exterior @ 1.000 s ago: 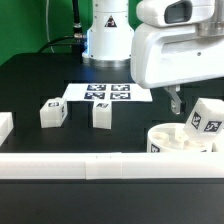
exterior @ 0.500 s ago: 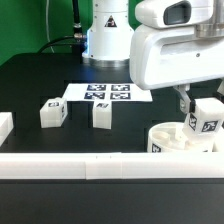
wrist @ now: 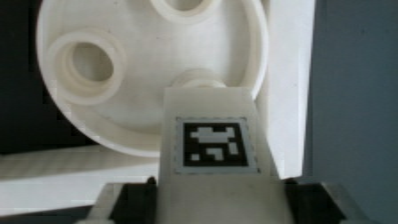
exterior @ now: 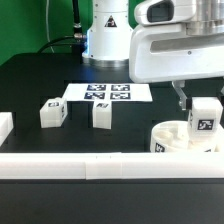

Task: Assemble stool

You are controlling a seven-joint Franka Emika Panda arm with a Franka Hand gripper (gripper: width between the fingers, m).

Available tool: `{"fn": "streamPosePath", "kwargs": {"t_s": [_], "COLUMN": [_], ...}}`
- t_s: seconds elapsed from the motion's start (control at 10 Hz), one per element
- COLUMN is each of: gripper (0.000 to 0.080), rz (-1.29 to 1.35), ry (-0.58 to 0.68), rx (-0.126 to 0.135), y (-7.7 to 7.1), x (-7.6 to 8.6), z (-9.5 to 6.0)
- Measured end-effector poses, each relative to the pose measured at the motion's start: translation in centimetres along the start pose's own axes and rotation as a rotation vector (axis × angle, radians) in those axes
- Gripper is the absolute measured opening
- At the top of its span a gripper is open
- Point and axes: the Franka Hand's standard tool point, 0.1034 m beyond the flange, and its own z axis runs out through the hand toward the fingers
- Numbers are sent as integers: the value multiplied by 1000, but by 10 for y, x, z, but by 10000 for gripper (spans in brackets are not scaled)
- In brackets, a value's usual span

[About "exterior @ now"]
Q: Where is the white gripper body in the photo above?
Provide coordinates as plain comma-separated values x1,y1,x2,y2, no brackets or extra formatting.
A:
129,24,224,83

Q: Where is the white round stool seat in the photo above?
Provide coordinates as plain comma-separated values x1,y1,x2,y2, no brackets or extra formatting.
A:
150,121,224,153

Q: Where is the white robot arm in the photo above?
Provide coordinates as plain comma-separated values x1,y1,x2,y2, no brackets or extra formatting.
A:
82,0,224,108

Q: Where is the white marker sheet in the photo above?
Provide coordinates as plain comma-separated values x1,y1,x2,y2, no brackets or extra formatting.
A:
63,83,152,102

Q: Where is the white front fence bar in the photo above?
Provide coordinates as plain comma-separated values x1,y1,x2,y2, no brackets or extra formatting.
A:
0,153,224,180

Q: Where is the white fence bar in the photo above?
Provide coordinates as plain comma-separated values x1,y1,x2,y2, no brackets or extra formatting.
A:
0,153,224,180
0,112,14,146

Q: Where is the white left fence bar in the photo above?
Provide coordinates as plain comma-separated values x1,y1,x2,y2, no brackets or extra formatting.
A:
0,112,14,146

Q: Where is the black thick cable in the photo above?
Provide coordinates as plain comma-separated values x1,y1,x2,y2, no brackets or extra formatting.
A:
72,0,84,40

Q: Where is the black curved cable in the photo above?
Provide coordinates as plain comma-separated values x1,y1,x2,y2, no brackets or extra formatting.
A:
37,34,88,54

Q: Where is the thin white cable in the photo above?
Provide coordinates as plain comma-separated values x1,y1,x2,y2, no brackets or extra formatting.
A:
45,0,55,54

